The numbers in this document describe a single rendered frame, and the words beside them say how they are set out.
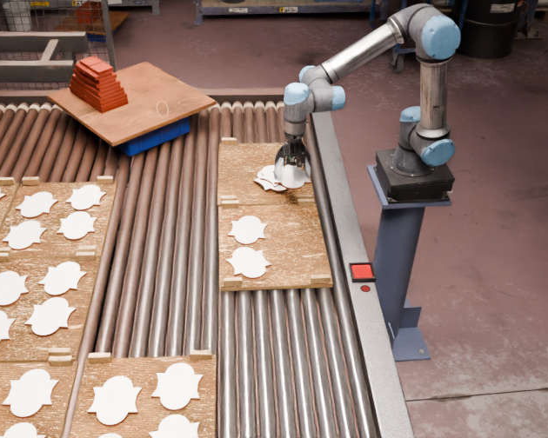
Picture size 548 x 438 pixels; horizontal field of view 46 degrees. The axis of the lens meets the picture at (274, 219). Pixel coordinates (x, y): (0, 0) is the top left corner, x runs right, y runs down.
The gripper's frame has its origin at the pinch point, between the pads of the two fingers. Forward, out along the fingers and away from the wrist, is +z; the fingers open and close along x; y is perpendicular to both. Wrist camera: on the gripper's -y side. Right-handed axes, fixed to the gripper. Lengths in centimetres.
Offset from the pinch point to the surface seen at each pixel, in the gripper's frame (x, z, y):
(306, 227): 4.6, 12.0, 13.2
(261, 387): -13, 13, 77
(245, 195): -15.9, 12.1, -5.7
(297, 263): 0.1, 11.8, 31.6
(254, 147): -11.8, 12.5, -38.1
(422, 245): 83, 107, -82
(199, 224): -32.1, 13.6, 8.9
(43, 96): -105, 12, -80
